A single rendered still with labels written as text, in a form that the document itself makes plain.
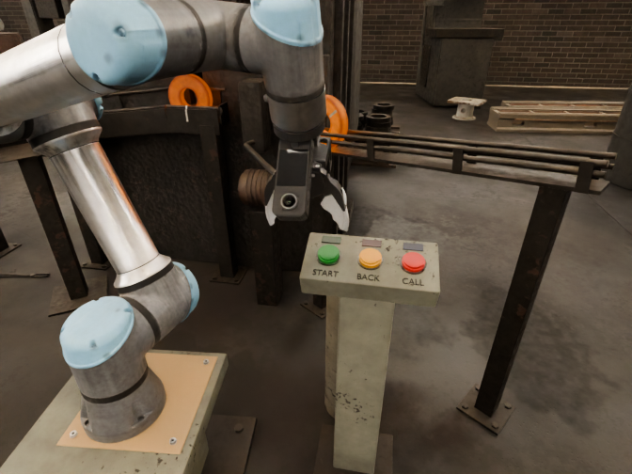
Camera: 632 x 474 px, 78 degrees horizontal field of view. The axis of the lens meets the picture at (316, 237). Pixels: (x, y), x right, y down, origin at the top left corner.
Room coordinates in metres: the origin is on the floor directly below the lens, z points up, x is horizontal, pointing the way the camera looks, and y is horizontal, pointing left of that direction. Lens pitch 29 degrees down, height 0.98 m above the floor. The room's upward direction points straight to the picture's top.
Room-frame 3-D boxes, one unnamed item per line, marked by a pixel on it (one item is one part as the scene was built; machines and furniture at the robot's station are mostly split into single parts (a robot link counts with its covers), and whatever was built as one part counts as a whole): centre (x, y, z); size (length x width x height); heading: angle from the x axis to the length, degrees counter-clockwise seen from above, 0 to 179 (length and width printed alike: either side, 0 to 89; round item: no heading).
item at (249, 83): (1.40, 0.21, 0.68); 0.11 x 0.08 x 0.24; 170
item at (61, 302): (1.26, 0.98, 0.36); 0.26 x 0.20 x 0.72; 115
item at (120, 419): (0.51, 0.38, 0.35); 0.15 x 0.15 x 0.10
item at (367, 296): (0.59, -0.10, 0.31); 0.24 x 0.16 x 0.62; 80
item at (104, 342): (0.52, 0.37, 0.47); 0.13 x 0.12 x 0.14; 156
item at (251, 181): (1.24, 0.14, 0.27); 0.22 x 0.13 x 0.53; 80
